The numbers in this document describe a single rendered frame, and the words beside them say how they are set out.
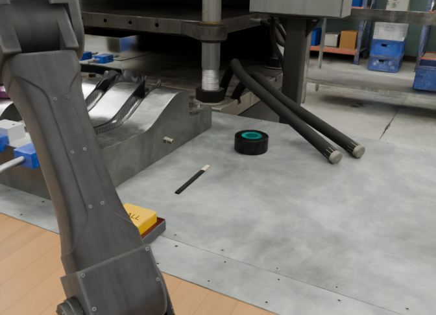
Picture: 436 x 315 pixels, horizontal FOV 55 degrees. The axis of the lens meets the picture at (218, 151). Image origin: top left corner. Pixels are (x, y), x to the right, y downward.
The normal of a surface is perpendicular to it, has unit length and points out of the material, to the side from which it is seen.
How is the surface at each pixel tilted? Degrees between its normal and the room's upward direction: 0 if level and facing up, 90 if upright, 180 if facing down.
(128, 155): 90
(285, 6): 90
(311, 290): 0
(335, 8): 90
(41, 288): 0
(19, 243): 0
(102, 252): 53
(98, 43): 90
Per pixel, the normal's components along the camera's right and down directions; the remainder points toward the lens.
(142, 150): 0.90, 0.19
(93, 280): 0.51, -0.30
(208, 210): 0.03, -0.92
